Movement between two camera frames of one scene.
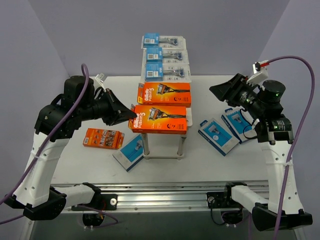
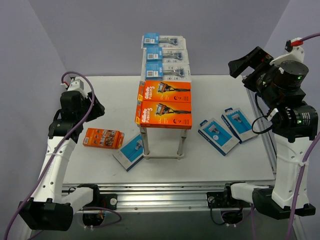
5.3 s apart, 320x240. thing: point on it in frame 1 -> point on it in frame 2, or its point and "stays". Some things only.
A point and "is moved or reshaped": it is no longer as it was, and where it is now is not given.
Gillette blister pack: (155, 40) stays
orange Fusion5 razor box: (103, 138) stays
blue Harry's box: (131, 154) stays
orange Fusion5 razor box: (159, 119) is moved or reshaped
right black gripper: (236, 89) -> (251, 78)
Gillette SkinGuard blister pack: (158, 55) stays
